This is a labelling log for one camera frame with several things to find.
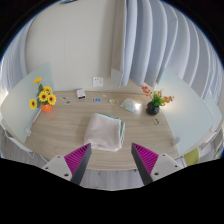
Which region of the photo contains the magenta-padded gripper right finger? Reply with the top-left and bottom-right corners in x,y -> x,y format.
130,142 -> 184,186

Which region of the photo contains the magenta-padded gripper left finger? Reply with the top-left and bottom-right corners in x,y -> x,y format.
41,142 -> 93,186

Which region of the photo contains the beige towel with green corner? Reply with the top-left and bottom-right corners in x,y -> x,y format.
83,112 -> 127,153

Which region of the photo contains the yellow-green chair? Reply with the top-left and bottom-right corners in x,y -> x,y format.
182,147 -> 201,167

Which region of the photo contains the black vase with orange flowers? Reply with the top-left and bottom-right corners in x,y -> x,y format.
140,84 -> 175,116

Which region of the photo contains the orange vase with sunflowers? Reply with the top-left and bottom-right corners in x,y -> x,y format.
29,76 -> 57,113

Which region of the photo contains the frosted desk partition panel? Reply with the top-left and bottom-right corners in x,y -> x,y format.
155,68 -> 224,156
0,62 -> 56,144

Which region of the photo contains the small white box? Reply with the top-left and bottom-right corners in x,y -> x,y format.
75,88 -> 87,100

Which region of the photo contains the pale grey curtain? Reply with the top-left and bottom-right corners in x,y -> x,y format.
0,16 -> 36,93
109,0 -> 216,89

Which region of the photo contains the white wall socket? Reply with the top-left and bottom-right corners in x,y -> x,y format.
92,76 -> 104,88

